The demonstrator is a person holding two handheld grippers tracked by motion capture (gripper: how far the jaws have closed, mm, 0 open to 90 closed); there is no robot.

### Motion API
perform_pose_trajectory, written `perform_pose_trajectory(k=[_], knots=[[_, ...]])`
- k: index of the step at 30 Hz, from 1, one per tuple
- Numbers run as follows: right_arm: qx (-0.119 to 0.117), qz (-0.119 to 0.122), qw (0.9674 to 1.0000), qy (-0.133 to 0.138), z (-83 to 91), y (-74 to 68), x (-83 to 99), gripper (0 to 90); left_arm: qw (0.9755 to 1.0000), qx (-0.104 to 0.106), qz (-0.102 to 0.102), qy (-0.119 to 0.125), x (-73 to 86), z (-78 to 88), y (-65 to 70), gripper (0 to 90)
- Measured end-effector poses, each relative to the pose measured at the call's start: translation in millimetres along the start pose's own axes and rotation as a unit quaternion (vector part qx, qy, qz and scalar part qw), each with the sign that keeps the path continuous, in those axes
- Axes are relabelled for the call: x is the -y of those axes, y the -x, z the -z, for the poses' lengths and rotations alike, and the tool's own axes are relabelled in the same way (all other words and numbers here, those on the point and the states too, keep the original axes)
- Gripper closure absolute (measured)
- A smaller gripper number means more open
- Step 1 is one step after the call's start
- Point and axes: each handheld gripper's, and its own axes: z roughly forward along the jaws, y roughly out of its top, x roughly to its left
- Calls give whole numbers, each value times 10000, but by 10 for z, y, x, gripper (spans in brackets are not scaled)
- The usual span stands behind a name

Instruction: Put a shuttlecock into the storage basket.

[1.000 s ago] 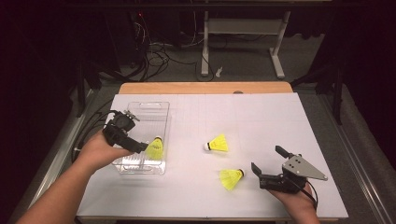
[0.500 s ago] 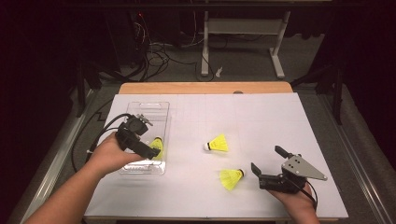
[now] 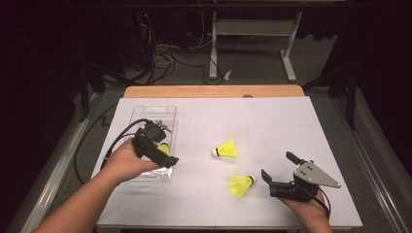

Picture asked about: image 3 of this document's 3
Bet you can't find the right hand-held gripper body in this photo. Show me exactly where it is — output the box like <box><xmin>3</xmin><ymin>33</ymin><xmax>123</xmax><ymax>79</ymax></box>
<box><xmin>270</xmin><ymin>160</ymin><xmax>342</xmax><ymax>202</ymax></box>

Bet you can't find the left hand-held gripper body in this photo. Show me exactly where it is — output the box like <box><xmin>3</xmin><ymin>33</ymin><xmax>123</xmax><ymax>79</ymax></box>
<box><xmin>131</xmin><ymin>118</ymin><xmax>173</xmax><ymax>160</ymax></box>

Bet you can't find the clear plastic storage bin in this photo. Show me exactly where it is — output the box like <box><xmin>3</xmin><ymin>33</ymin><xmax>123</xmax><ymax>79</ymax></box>
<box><xmin>129</xmin><ymin>105</ymin><xmax>179</xmax><ymax>183</ymax></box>

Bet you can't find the person's left hand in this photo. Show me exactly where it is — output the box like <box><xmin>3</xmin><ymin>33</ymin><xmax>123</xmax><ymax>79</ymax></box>
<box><xmin>103</xmin><ymin>138</ymin><xmax>160</xmax><ymax>185</ymax></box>

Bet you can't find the person's right hand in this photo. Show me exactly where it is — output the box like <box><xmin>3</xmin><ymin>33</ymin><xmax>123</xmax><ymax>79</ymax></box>
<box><xmin>280</xmin><ymin>190</ymin><xmax>330</xmax><ymax>224</ymax></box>

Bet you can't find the white gridded table mat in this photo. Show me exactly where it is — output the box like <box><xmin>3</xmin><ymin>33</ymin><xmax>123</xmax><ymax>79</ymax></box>
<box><xmin>90</xmin><ymin>96</ymin><xmax>363</xmax><ymax>229</ymax></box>

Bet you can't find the black stand leg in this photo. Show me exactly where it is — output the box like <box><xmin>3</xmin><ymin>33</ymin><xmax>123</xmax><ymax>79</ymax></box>
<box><xmin>302</xmin><ymin>64</ymin><xmax>359</xmax><ymax>130</ymax></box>
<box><xmin>79</xmin><ymin>61</ymin><xmax>108</xmax><ymax>122</ymax></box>

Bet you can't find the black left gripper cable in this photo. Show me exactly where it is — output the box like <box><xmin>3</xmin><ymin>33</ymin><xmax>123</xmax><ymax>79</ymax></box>
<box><xmin>100</xmin><ymin>117</ymin><xmax>152</xmax><ymax>171</ymax></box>

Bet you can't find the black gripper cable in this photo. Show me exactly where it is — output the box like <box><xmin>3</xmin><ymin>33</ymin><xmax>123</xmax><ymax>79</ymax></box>
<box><xmin>299</xmin><ymin>183</ymin><xmax>332</xmax><ymax>219</ymax></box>
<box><xmin>100</xmin><ymin>117</ymin><xmax>152</xmax><ymax>171</ymax></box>

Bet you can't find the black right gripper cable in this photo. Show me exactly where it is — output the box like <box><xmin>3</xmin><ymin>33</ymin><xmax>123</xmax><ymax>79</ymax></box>
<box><xmin>299</xmin><ymin>183</ymin><xmax>332</xmax><ymax>219</ymax></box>

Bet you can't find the black floor cable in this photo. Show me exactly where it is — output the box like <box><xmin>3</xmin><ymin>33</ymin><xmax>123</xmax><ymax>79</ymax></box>
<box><xmin>73</xmin><ymin>102</ymin><xmax>120</xmax><ymax>186</ymax></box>

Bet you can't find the tangle of floor cables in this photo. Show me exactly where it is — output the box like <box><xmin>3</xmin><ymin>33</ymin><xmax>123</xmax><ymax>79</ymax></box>
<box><xmin>139</xmin><ymin>13</ymin><xmax>224</xmax><ymax>85</ymax></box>

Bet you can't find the white metal stand frame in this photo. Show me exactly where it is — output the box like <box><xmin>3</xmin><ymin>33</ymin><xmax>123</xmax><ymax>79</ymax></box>
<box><xmin>208</xmin><ymin>11</ymin><xmax>304</xmax><ymax>83</ymax></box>

